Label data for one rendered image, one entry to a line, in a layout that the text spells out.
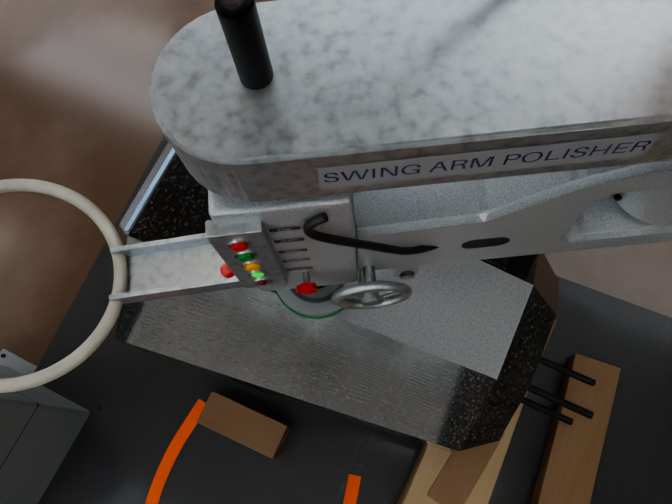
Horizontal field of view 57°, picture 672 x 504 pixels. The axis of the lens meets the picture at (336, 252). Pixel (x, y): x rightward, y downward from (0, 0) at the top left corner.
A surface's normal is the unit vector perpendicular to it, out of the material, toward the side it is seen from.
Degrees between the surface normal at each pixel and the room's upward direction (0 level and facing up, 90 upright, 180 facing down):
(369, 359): 45
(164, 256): 9
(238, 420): 0
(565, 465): 0
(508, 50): 0
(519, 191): 40
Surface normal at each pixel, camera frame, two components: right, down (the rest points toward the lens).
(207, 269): -0.20, -0.29
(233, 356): -0.30, 0.41
